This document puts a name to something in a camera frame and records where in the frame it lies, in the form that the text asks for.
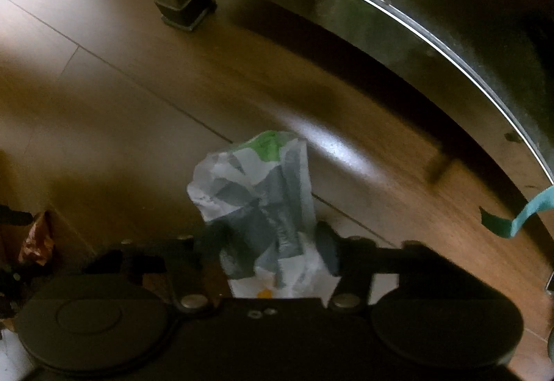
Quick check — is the orange brown wrapper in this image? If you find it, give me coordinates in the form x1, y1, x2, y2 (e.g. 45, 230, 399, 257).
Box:
19, 210, 55, 266

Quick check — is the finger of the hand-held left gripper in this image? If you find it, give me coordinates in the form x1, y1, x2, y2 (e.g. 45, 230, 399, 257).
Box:
0, 203, 34, 227

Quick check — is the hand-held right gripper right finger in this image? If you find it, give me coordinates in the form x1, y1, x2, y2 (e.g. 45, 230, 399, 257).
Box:
314, 221, 472, 315

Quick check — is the white grey plastic bag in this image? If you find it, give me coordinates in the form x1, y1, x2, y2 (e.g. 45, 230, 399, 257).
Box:
187, 130, 342, 299

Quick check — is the teal fabric strap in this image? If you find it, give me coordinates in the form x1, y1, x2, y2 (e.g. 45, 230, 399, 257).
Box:
480, 185, 554, 240

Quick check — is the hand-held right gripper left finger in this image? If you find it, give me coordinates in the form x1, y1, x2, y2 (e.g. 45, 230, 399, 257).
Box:
87, 225, 232, 315

